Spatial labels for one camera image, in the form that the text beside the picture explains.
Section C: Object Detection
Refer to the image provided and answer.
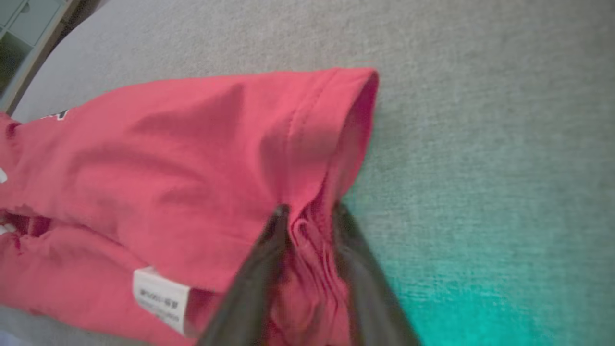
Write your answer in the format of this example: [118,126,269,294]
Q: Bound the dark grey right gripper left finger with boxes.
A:
[197,204,292,346]

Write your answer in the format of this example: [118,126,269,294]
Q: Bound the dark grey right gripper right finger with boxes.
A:
[332,204,421,346]

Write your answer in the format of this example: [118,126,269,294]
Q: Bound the red white garment with tag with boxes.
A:
[0,67,380,346]

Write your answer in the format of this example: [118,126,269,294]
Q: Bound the large grey sofa chaise cushion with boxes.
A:
[10,0,615,346]

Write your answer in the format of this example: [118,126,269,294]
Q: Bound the pale green TV cabinet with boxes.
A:
[0,0,82,113]

